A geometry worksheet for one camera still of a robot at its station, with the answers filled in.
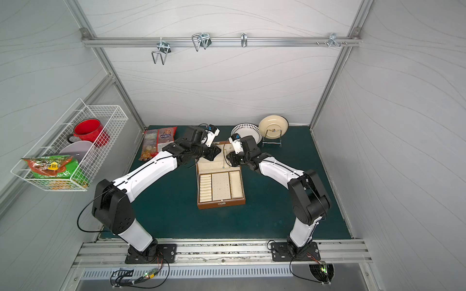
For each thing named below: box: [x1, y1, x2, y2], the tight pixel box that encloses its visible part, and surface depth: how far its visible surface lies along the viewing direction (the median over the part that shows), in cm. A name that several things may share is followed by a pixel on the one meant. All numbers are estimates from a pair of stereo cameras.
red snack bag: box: [138, 126, 178, 161], surface depth 110 cm
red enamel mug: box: [66, 118, 112, 148], surface depth 67 cm
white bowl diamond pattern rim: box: [231, 123, 263, 145], surface depth 121 cm
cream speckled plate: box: [258, 115, 290, 140], surface depth 104 cm
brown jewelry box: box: [195, 141, 246, 210], surface depth 89 cm
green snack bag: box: [20, 155, 90, 191], surface depth 55 cm
